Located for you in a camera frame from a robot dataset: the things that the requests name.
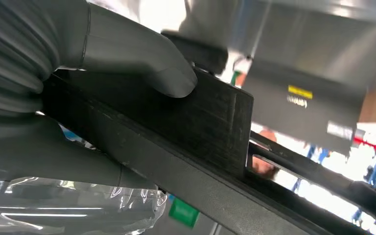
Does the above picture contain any stainless steel workbench table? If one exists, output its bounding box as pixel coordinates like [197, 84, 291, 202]
[178, 0, 376, 94]

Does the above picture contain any black box with yellow label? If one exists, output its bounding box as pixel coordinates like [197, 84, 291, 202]
[242, 57, 370, 156]

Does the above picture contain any green sign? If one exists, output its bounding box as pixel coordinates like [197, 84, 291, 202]
[168, 197, 201, 228]

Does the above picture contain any red barrier belt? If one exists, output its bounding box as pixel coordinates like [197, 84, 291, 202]
[352, 137, 376, 158]

